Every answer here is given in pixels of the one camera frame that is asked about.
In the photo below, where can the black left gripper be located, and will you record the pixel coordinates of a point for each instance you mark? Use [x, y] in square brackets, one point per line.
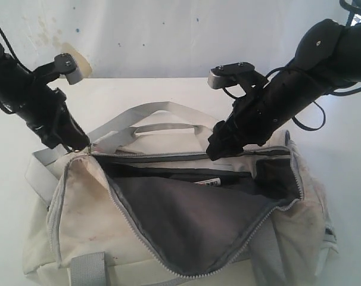
[43, 109]

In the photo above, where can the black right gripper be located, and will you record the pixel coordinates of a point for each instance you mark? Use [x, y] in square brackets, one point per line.
[257, 115]

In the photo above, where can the black capped white marker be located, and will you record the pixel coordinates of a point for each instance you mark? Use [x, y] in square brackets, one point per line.
[210, 182]

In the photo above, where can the white canvas backpack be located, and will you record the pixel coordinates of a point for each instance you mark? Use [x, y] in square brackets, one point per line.
[126, 210]

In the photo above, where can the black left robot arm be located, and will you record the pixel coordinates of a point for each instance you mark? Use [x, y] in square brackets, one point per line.
[44, 110]

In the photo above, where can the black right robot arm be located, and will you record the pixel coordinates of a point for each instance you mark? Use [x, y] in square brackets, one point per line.
[327, 61]

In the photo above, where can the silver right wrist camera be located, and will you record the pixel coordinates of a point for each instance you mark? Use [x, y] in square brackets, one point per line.
[241, 73]

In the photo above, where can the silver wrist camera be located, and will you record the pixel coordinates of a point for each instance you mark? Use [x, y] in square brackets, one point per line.
[63, 65]
[241, 73]

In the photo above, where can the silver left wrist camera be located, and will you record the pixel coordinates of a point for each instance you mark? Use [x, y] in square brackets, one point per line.
[63, 65]

